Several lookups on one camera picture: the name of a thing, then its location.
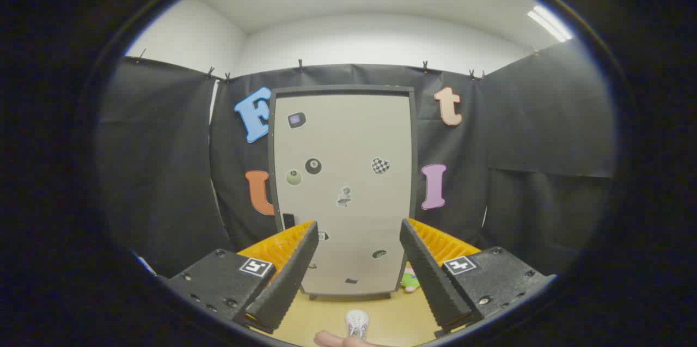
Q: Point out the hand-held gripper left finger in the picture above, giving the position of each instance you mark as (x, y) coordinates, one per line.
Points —
(283, 281)

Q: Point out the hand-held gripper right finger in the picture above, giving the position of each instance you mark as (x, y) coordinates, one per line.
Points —
(433, 281)

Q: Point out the white canvas shoe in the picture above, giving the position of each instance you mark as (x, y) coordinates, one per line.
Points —
(358, 324)

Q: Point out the grey shoe cabinet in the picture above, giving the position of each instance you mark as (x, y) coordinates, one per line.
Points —
(343, 89)

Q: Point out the pink green plush toy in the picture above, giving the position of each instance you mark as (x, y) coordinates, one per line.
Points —
(409, 280)

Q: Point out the black backdrop cloth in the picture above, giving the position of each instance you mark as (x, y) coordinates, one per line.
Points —
(158, 172)

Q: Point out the long ceiling light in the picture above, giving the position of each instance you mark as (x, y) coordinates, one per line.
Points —
(550, 23)

